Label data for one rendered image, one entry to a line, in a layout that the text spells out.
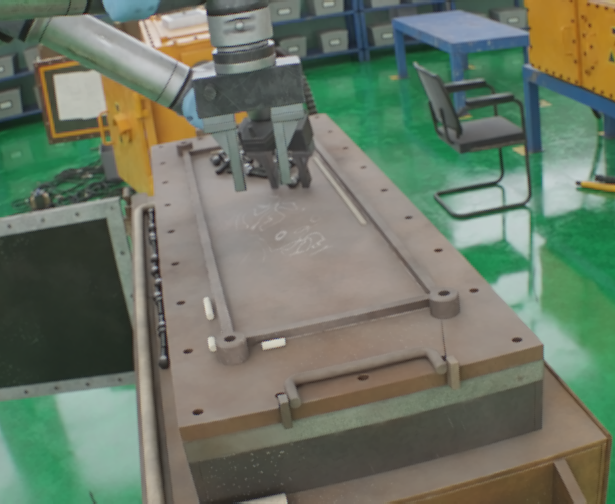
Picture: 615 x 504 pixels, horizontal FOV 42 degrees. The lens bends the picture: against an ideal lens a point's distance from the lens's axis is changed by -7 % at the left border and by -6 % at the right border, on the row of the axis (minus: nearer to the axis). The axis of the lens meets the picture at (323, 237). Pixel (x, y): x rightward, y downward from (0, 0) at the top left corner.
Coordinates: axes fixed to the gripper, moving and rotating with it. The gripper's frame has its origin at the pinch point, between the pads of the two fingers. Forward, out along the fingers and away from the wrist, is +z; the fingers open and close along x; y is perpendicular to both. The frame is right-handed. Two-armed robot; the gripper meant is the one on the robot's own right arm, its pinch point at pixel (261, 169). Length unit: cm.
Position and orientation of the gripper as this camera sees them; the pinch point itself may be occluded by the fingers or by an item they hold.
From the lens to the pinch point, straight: 106.6
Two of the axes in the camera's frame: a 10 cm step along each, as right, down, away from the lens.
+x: 9.9, -1.5, 0.4
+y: 1.0, 3.7, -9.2
